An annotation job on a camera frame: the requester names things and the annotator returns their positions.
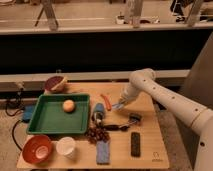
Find orange round fruit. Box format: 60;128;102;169
62;100;75;112

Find blue sponge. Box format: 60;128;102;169
96;141;110;164

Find blue power box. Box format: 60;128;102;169
22;105;35;123

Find black cable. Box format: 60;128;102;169
4;87;26;151

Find bunch of dark grapes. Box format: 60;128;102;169
85;127;110;144

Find blue cylindrical can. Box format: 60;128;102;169
92;103;105;122

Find black remote control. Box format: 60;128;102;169
131;132;141;157

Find small blue-grey towel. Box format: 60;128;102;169
112;103;124;110

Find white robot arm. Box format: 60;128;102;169
119;68;213;171

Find white plastic cup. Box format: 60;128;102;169
56;137;76;158

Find green plastic tray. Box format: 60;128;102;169
27;94;90;135

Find orange carrot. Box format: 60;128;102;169
100;94;112;111

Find red plastic bowl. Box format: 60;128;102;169
22;135;53;164

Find black brush tool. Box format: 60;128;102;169
103;113;142;131

